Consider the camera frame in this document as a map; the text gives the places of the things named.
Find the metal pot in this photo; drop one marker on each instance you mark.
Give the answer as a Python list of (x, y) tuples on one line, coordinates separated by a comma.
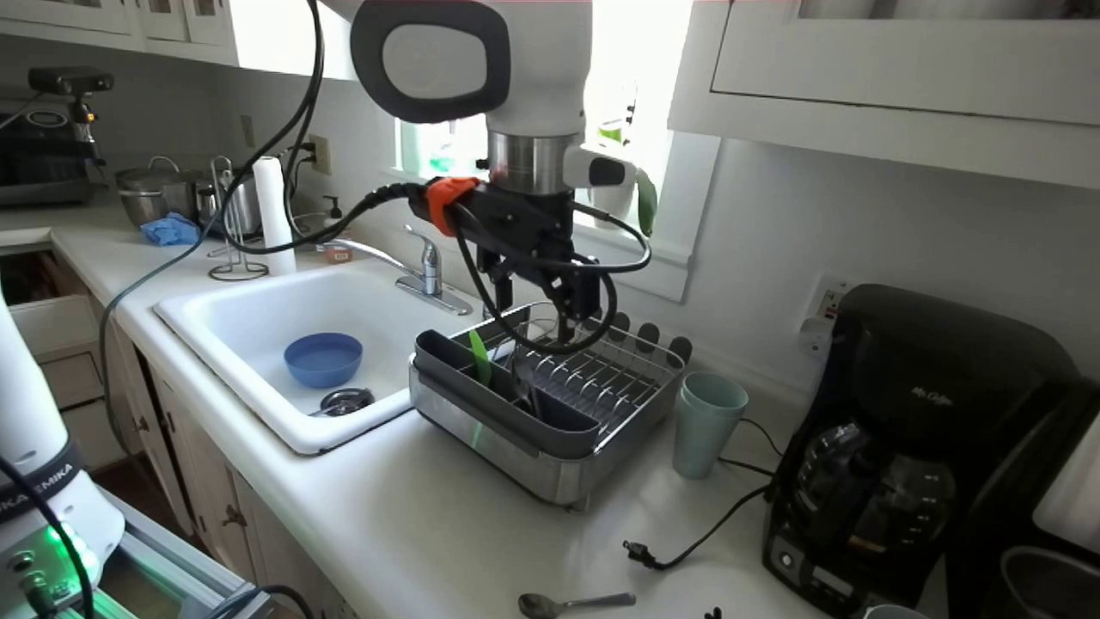
[(141, 199)]

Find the white lower cabinet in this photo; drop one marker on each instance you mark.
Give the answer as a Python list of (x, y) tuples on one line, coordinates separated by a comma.
[(206, 482)]

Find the chrome faucet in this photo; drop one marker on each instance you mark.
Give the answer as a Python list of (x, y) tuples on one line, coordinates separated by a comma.
[(430, 271)]

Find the potted plant in white pot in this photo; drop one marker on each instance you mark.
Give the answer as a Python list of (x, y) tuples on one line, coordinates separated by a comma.
[(649, 208)]

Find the espresso machine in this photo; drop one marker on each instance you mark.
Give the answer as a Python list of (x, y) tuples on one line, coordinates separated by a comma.
[(40, 149)]

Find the black coffee maker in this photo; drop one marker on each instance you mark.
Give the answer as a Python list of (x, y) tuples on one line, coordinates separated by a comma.
[(914, 391)]

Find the metal spoon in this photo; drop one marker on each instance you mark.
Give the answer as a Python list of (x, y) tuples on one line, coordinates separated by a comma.
[(537, 604)]

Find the steel dish drying rack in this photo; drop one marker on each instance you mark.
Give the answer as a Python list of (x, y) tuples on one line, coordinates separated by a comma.
[(517, 468)]

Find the blue glove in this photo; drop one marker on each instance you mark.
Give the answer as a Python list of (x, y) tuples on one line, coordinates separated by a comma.
[(165, 230)]

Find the black stereo camera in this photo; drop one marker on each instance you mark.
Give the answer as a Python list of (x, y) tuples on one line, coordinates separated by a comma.
[(71, 82)]

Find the white window frame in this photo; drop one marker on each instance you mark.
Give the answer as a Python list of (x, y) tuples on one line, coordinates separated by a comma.
[(642, 58)]

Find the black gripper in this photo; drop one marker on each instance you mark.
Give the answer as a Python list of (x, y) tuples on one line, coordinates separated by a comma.
[(520, 230)]

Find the steel pot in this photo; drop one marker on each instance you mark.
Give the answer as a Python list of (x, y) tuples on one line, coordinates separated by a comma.
[(1051, 585)]

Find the wall outlet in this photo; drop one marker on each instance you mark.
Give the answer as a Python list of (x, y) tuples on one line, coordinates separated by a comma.
[(824, 308), (316, 153)]

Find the blue bowl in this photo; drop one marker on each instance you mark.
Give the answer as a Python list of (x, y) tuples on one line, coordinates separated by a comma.
[(325, 360)]

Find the brown soap dispenser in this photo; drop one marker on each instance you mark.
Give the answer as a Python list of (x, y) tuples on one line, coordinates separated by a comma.
[(334, 237)]

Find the sink drain strainer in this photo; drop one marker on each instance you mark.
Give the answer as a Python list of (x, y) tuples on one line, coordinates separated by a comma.
[(344, 400)]

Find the green plastic utensil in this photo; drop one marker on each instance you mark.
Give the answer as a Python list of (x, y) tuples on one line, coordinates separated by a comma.
[(479, 357)]

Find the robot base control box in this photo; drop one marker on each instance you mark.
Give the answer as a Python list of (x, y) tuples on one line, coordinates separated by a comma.
[(149, 563)]

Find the white paper towel roll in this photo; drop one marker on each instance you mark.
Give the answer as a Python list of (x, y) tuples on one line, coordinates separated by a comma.
[(272, 208)]

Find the white kitchen sink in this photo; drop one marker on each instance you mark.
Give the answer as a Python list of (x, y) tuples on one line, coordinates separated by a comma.
[(251, 333)]

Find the grey utensil holder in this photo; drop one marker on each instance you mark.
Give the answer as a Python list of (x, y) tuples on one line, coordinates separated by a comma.
[(450, 384)]

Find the mint green cup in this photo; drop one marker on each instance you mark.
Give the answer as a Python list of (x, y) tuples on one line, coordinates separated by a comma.
[(705, 431), (894, 612)]

